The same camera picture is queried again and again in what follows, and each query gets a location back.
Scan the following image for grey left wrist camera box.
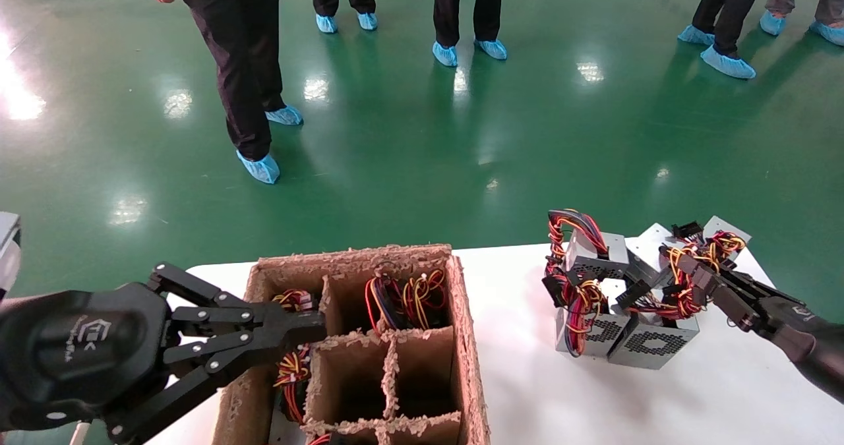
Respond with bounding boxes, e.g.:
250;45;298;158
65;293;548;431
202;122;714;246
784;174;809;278
0;211;22;297

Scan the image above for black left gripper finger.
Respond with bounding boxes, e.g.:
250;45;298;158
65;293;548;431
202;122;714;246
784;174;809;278
146;262;327;338

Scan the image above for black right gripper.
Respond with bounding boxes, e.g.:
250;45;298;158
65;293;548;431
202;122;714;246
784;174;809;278
659;247;844;403

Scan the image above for brown divided cardboard box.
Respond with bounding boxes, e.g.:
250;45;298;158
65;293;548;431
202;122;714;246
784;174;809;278
211;244;492;445

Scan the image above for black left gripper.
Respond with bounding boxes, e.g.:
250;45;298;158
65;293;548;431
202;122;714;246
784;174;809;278
0;282;327;444

